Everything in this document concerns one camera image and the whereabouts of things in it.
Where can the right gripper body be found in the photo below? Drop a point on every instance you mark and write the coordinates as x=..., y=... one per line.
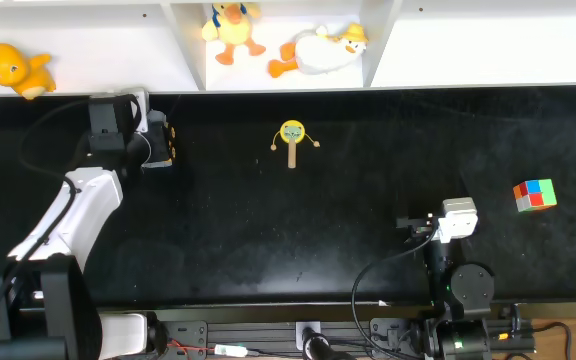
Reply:
x=420, y=224

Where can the many-coloured puzzle cube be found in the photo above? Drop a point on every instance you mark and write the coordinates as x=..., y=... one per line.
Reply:
x=535, y=197

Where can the yellow rattle drum toy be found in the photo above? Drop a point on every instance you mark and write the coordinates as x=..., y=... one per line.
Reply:
x=292, y=132

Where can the grey and yellow toy truck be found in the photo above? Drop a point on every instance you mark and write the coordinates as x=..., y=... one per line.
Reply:
x=158, y=137

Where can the orange toy dinosaur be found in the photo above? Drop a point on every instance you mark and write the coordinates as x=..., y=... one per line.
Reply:
x=8, y=62

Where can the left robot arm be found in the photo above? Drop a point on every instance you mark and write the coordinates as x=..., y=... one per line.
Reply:
x=88, y=200

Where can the white shelf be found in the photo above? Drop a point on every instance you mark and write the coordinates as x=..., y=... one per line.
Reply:
x=468, y=50

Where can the white plush duck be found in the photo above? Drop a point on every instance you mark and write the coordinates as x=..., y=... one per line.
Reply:
x=323, y=52

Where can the yellow plush duck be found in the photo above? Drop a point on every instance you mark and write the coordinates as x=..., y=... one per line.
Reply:
x=233, y=30

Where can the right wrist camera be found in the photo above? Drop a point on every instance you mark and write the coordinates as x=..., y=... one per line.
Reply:
x=459, y=217

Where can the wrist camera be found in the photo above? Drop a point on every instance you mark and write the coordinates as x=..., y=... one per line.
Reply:
x=459, y=217
x=142, y=107

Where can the mounting rail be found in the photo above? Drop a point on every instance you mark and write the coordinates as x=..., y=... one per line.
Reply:
x=268, y=332

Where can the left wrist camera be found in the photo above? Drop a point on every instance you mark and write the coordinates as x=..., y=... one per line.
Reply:
x=142, y=107

